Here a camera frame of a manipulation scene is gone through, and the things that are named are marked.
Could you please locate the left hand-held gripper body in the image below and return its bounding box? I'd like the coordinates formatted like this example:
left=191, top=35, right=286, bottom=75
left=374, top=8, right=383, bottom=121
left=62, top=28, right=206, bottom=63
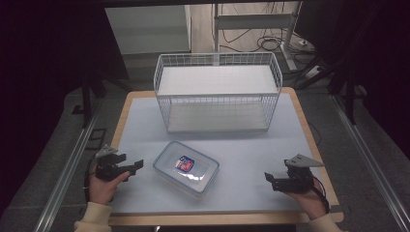
left=94, top=144, right=127, bottom=182

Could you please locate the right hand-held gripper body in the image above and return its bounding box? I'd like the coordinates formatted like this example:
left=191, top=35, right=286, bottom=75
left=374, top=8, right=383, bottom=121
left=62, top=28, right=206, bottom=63
left=272, top=153, right=325, bottom=194

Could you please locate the clear plastic food container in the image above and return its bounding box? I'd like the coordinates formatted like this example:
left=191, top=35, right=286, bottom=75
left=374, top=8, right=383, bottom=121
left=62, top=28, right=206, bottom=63
left=152, top=140, right=220, bottom=197

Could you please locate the white wire basket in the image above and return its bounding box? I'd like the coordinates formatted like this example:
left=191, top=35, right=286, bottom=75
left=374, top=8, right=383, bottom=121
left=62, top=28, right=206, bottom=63
left=153, top=51, right=283, bottom=133

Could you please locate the person's left hand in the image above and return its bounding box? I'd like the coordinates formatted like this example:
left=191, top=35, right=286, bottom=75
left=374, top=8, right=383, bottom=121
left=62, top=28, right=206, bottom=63
left=88, top=163, right=132, bottom=207

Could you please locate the person's right hand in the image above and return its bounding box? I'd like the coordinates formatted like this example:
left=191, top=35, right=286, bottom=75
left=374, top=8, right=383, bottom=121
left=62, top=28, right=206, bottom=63
left=283, top=180, right=329, bottom=221

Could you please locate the black stand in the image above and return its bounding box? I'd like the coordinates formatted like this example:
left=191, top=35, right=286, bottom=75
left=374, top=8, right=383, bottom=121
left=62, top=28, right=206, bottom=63
left=71, top=64, right=130, bottom=130
left=295, top=47, right=366, bottom=126

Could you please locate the white power strip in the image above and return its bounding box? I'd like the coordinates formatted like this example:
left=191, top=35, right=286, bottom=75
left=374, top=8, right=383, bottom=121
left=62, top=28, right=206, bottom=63
left=304, top=65, right=325, bottom=80

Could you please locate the white cabinet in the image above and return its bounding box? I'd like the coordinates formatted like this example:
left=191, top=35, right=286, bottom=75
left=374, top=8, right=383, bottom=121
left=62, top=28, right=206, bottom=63
left=104, top=4, right=193, bottom=56

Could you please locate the white metal stand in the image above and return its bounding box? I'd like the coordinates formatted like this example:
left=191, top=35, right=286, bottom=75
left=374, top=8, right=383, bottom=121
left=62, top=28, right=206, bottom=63
left=212, top=1, right=304, bottom=73

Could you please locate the black cable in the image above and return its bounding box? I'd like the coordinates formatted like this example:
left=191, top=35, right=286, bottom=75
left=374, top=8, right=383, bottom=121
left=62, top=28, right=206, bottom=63
left=310, top=175, right=331, bottom=215

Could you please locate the metal floor rail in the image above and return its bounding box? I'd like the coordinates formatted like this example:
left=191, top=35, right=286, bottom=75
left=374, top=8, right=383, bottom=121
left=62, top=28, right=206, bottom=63
left=330, top=94, right=410, bottom=232
left=33, top=96, right=103, bottom=232

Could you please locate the tangle of black floor cables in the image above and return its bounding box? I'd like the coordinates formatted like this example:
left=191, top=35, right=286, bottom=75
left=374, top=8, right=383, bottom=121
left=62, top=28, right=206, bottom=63
left=220, top=2, right=317, bottom=66

